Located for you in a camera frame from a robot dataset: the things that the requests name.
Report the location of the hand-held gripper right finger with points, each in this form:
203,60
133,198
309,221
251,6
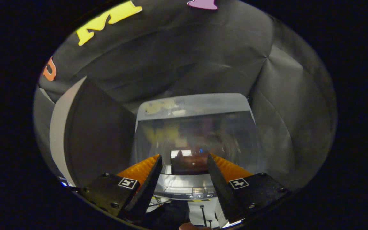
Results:
222,188

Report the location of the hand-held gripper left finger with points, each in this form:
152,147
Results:
145,188

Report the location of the dark washing machine lid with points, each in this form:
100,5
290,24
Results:
187,134

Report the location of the grey washing machine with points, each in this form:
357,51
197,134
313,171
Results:
203,102

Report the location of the grey cabinet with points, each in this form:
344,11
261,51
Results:
101,134

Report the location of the black backdrop cloth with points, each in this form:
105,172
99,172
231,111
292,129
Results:
187,57

